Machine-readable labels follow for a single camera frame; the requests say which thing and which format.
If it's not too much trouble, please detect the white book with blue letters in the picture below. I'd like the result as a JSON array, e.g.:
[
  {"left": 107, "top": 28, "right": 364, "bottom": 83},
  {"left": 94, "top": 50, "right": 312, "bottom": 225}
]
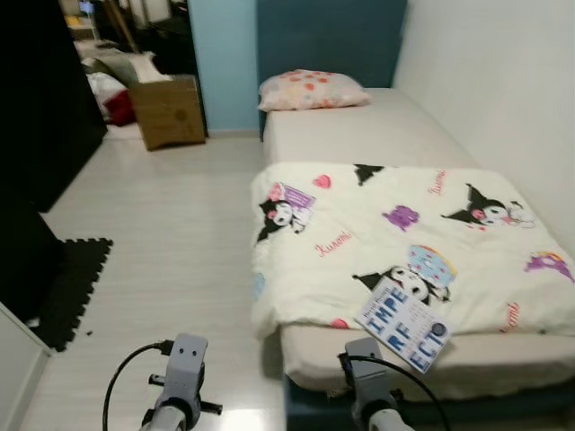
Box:
[{"left": 354, "top": 277, "right": 453, "bottom": 375}]

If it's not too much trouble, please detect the cream cartoon print blanket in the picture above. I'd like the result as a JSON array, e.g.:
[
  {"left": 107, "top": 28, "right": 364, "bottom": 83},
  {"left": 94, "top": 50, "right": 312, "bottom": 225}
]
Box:
[{"left": 249, "top": 162, "right": 575, "bottom": 339}]

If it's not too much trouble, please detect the pink pillow with orange blobs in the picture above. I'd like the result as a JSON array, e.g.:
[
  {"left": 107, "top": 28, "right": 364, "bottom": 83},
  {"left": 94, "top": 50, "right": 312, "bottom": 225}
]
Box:
[{"left": 259, "top": 69, "right": 372, "bottom": 112}]

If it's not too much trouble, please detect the black foam puzzle mat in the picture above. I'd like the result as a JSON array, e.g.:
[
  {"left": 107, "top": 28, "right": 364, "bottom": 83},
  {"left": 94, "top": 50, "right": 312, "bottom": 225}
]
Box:
[{"left": 31, "top": 237, "right": 114, "bottom": 352}]

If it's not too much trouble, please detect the white cabinet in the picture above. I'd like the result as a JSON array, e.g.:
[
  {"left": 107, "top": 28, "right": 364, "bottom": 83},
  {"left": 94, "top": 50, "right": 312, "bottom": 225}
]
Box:
[{"left": 0, "top": 300, "right": 54, "bottom": 431}]

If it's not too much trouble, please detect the brown cardboard box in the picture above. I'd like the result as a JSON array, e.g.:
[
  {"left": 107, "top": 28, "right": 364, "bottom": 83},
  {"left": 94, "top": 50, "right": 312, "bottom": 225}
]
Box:
[{"left": 128, "top": 75, "right": 208, "bottom": 152}]

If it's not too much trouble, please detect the dark red cloth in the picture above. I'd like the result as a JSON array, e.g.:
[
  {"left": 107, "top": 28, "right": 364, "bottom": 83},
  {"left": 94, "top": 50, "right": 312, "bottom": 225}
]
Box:
[{"left": 105, "top": 90, "right": 137, "bottom": 128}]

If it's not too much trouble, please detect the white plastic bag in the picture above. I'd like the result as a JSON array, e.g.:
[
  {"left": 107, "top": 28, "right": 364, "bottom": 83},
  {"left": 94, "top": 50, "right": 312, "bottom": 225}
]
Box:
[{"left": 85, "top": 72, "right": 128, "bottom": 105}]

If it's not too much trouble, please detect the black wardrobe cabinet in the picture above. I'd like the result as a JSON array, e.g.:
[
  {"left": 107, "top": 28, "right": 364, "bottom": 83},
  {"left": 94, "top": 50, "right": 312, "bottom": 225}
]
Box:
[{"left": 0, "top": 0, "right": 110, "bottom": 322}]

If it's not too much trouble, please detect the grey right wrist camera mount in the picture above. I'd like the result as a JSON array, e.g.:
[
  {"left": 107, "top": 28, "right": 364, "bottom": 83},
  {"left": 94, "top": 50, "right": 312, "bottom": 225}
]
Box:
[{"left": 345, "top": 338, "right": 390, "bottom": 407}]

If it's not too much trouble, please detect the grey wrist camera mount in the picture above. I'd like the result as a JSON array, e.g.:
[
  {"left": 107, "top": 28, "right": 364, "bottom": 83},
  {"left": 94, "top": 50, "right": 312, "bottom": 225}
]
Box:
[
  {"left": 345, "top": 338, "right": 390, "bottom": 407},
  {"left": 168, "top": 334, "right": 210, "bottom": 407}
]

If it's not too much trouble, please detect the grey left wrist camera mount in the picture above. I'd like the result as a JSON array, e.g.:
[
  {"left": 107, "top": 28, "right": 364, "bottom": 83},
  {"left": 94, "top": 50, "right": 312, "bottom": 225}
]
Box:
[{"left": 168, "top": 334, "right": 210, "bottom": 407}]

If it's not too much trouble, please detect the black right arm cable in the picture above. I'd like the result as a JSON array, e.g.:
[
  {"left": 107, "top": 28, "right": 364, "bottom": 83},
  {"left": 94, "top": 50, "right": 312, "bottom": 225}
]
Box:
[{"left": 341, "top": 354, "right": 451, "bottom": 431}]

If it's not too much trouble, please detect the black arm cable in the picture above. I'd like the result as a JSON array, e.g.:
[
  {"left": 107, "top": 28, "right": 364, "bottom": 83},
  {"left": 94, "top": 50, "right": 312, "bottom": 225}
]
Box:
[
  {"left": 101, "top": 339, "right": 177, "bottom": 431},
  {"left": 341, "top": 354, "right": 451, "bottom": 431}
]

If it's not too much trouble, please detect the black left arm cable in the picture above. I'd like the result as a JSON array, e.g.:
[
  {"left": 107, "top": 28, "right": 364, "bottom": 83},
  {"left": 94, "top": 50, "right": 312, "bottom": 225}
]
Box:
[{"left": 101, "top": 339, "right": 177, "bottom": 431}]

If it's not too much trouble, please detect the black door frame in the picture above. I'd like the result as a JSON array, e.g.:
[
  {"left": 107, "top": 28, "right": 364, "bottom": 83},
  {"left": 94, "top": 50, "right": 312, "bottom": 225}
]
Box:
[{"left": 184, "top": 0, "right": 210, "bottom": 137}]

